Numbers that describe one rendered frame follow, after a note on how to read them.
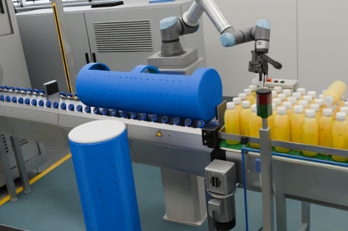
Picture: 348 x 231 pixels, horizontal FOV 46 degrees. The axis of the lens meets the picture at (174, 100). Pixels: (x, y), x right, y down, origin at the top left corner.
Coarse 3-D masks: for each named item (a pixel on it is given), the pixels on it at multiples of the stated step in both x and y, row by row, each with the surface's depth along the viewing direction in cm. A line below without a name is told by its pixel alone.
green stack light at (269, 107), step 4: (256, 104) 161; (256, 108) 162; (260, 108) 159; (264, 108) 159; (268, 108) 159; (256, 112) 162; (260, 112) 160; (264, 112) 159; (268, 112) 159; (260, 116) 160; (264, 116) 160; (268, 116) 160
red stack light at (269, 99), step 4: (256, 96) 159; (260, 96) 158; (264, 96) 157; (268, 96) 158; (256, 100) 160; (260, 100) 158; (264, 100) 158; (268, 100) 158; (260, 104) 159; (264, 104) 158; (268, 104) 159
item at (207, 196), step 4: (204, 180) 226; (208, 196) 228; (208, 200) 229; (208, 212) 232; (208, 216) 233; (208, 220) 233; (212, 220) 232; (208, 224) 234; (212, 224) 233; (212, 228) 234
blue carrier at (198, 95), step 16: (96, 64) 258; (80, 80) 250; (96, 80) 243; (112, 80) 237; (128, 80) 230; (144, 80) 224; (160, 80) 219; (176, 80) 214; (192, 80) 209; (208, 80) 213; (80, 96) 253; (96, 96) 245; (112, 96) 237; (128, 96) 230; (144, 96) 224; (160, 96) 218; (176, 96) 212; (192, 96) 207; (208, 96) 215; (144, 112) 234; (160, 112) 225; (176, 112) 218; (192, 112) 211; (208, 112) 216
